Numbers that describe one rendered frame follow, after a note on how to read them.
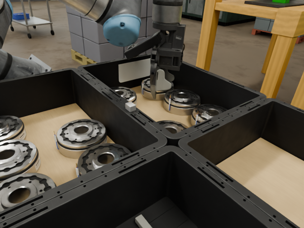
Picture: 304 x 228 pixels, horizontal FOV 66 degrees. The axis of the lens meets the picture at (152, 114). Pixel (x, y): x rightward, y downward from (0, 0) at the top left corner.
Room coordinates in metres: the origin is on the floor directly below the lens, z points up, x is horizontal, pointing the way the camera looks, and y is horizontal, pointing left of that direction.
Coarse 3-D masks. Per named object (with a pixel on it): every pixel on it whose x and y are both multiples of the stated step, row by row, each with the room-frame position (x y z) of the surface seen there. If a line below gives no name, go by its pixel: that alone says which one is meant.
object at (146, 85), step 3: (147, 78) 0.72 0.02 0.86; (144, 81) 0.69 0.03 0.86; (147, 81) 0.69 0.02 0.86; (144, 84) 0.67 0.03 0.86; (147, 84) 0.67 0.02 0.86; (171, 84) 0.68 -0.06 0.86; (144, 87) 0.65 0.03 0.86; (147, 87) 0.65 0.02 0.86; (171, 87) 0.66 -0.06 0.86; (150, 90) 0.63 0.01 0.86; (162, 90) 0.63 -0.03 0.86; (165, 90) 0.63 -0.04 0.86; (168, 90) 0.64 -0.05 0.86
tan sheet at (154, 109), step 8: (136, 88) 0.70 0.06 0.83; (144, 104) 0.60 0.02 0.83; (152, 104) 0.60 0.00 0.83; (160, 104) 0.60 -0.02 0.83; (144, 112) 0.55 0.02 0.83; (152, 112) 0.55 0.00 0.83; (160, 112) 0.56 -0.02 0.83; (168, 112) 0.56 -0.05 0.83; (160, 120) 0.52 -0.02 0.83; (176, 120) 0.52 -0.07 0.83; (184, 120) 0.52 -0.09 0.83
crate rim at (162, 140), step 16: (0, 80) 0.49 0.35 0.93; (16, 80) 0.50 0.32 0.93; (112, 96) 0.44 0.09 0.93; (128, 112) 0.38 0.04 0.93; (144, 128) 0.33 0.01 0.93; (160, 144) 0.29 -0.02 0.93; (128, 160) 0.25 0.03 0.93; (80, 176) 0.21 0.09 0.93; (96, 176) 0.22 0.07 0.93; (48, 192) 0.19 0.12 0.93; (64, 192) 0.19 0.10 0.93; (16, 208) 0.16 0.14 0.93; (32, 208) 0.17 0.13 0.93
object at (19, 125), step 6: (6, 120) 0.43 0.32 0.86; (12, 120) 0.44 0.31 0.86; (18, 120) 0.43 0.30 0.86; (12, 126) 0.41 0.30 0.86; (18, 126) 0.41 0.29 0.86; (6, 132) 0.39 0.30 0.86; (12, 132) 0.39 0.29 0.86; (18, 132) 0.40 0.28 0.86; (0, 138) 0.37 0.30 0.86; (6, 138) 0.37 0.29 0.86
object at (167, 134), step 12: (120, 60) 0.68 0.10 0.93; (84, 72) 0.57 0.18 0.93; (204, 72) 0.62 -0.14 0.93; (240, 84) 0.55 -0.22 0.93; (120, 96) 0.44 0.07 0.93; (264, 96) 0.48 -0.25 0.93; (240, 108) 0.42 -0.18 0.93; (144, 120) 0.36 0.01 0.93; (204, 120) 0.37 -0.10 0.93; (216, 120) 0.37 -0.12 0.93; (168, 132) 0.32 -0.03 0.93; (180, 132) 0.33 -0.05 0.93; (192, 132) 0.33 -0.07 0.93; (168, 144) 0.31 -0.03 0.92
